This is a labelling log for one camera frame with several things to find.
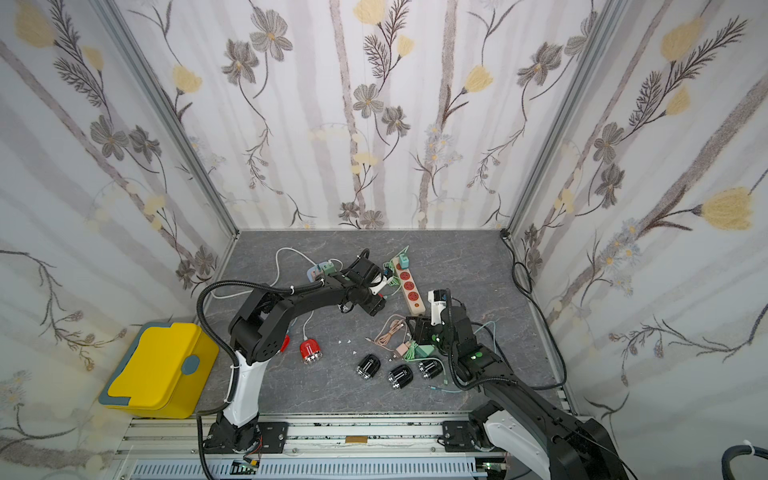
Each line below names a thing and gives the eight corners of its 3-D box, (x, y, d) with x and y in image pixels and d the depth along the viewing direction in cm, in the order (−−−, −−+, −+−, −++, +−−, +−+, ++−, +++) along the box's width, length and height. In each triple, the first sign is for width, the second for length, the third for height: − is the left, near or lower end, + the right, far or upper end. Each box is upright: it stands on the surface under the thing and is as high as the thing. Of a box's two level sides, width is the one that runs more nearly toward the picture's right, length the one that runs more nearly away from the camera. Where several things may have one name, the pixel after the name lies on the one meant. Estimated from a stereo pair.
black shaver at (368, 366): (356, 372, 87) (355, 368, 84) (369, 355, 90) (368, 351, 87) (369, 382, 85) (368, 378, 82) (382, 365, 88) (382, 361, 86)
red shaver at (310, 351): (304, 366, 88) (302, 361, 85) (299, 347, 92) (297, 343, 89) (323, 357, 90) (321, 353, 87) (318, 340, 93) (316, 335, 91)
